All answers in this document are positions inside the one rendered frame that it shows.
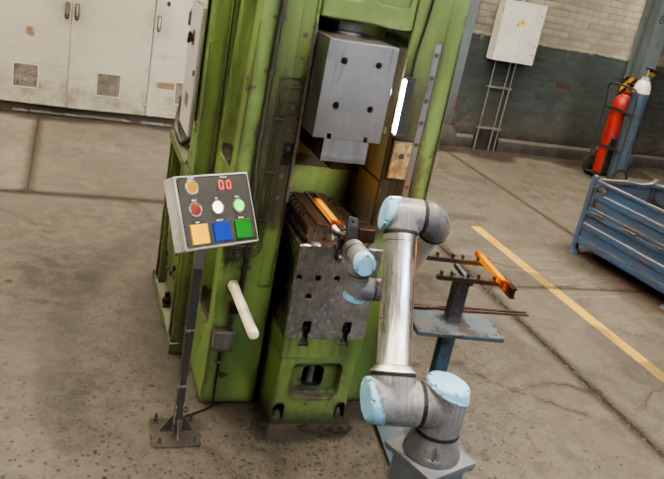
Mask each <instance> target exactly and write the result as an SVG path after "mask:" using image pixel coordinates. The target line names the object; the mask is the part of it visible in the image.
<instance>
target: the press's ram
mask: <svg viewBox="0 0 664 479"><path fill-rule="evenodd" d="M398 54H399V48H398V47H396V46H393V45H391V44H389V43H387V42H384V41H382V40H379V39H376V38H374V37H372V36H370V35H368V34H365V33H363V36H362V37H351V36H345V35H341V34H336V33H333V32H330V31H329V28H328V27H322V26H318V32H317V38H316V44H315V49H314V54H313V60H312V66H311V71H310V77H309V83H308V89H307V94H306V100H305V106H304V112H303V118H302V123H301V126H302V127H303V128H304V129H305V130H306V131H307V132H308V133H309V134H310V135H311V136H313V137H321V138H326V137H327V136H328V137H329V138H330V139H339V140H348V141H358V142H363V141H365V142H366V143H375V144H380V139H381V135H382V130H383V125H384V120H385V116H386V111H387V106H388V101H389V97H390V95H391V87H392V82H393V77H394V73H395V68H396V63H397V58H398Z"/></svg>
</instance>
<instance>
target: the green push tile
mask: <svg viewBox="0 0 664 479"><path fill-rule="evenodd" d="M233 222H234V228H235V234H236V240H237V239H245V238H251V237H253V234H252V229H251V223H250V219H249V218H247V219H239V220H233Z"/></svg>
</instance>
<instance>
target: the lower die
mask: <svg viewBox="0 0 664 479"><path fill-rule="evenodd" d="M293 193H294V195H295V196H296V198H297V199H299V201H300V202H301V204H302V205H303V206H304V208H305V209H306V210H307V212H308V213H309V214H310V217H309V218H308V214H304V215H303V217H302V222H301V230H302V231H303V233H304V234H305V236H306V237H307V239H308V240H317V241H333V240H332V228H331V223H332V222H331V221H330V219H329V218H328V217H327V216H326V214H325V213H324V212H323V211H322V209H321V208H320V207H319V206H318V204H317V203H316V202H315V201H314V199H313V198H312V197H311V196H310V194H309V193H315V194H316V195H317V196H318V197H319V198H320V199H321V200H322V201H323V202H324V203H325V204H326V206H327V207H328V208H329V209H330V211H331V212H332V213H333V214H334V215H335V217H336V218H337V219H338V220H341V221H343V225H344V226H346V218H345V217H344V218H343V215H342V213H341V215H340V211H339V210H338V211H336V210H337V208H336V206H335V207H333V206H334V204H333V203H332V204H330V203H331V201H330V200H329V201H328V197H327V196H325V195H324V194H317V193H316V192H311V191H304V193H299V192H293ZM323 238H325V240H323Z"/></svg>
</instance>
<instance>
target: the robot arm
mask: <svg viewBox="0 0 664 479"><path fill-rule="evenodd" d="M358 221H359V219H358V218H357V217H352V216H349V217H347V218H346V226H345V228H346V231H341V230H340V229H339V228H338V227H337V226H336V225H332V240H333V241H334V239H335V238H338V240H337V245H336V244H334V250H335V247H337V251H336V250H335V251H336V253H337V254H342V256H343V257H344V258H345V260H347V261H348V262H349V267H348V271H347V276H346V280H345V285H344V288H343V289H344V290H343V297H344V298H345V300H347V301H348V302H350V303H353V304H363V303H364V302H365V300H369V301H380V303H379V320H378V338H377V355H376V364H375V366H374V367H372V368H371V369H370V376H365V377H364V378H363V381H362V383H361V390H360V399H361V401H360V403H361V410H362V414H363V417H364V419H365V420H366V421H367V422H368V423H369V424H372V425H379V426H390V427H406V428H411V430H410V431H409V432H408V433H407V435H406V436H405V438H404V442H403V450H404V452H405V453H406V455H407V456H408V457H409V458H410V459H411V460H413V461H414V462H416V463H417V464H419V465H421V466H424V467H426V468H430V469H434V470H448V469H451V468H454V467H455V466H456V465H457V464H458V461H459V458H460V449H459V440H458V438H459V435H460V431H461V428H462V424H463V421H464V417H465V414H466V410H467V406H468V405H469V397H470V389H469V387H468V385H467V384H466V383H465V382H464V381H463V380H461V379H460V378H459V377H457V376H456V375H454V374H451V373H449V372H443V371H440V370H434V371H431V372H429V373H428V375H427V376H426V380H416V376H417V372H416V371H415V370H414V369H413V368H412V366H411V352H412V331H413V310H414V289H415V273H416V272H417V270H418V269H419V268H420V266H421V265H422V264H423V262H424V261H425V260H426V258H427V257H428V256H429V254H430V253H431V252H432V250H433V249H434V248H435V247H436V245H440V244H442V243H444V242H445V241H446V239H447V238H448V237H449V235H450V232H451V221H450V218H449V216H448V214H447V213H446V211H445V210H444V209H443V208H442V207H441V206H440V205H438V204H437V203H435V202H433V201H430V200H417V199H410V198H402V197H388V198H386V199H385V200H384V202H383V203H382V206H381V208H380V211H379V215H378V220H377V227H378V229H380V230H383V250H382V268H381V279H371V278H370V275H371V274H372V273H373V272H374V269H375V259H374V256H373V255H372V253H370V252H369V251H368V249H367V248H366V247H365V246H364V245H363V243H362V242H361V241H359V240H358ZM339 250H340V251H341V252H339Z"/></svg>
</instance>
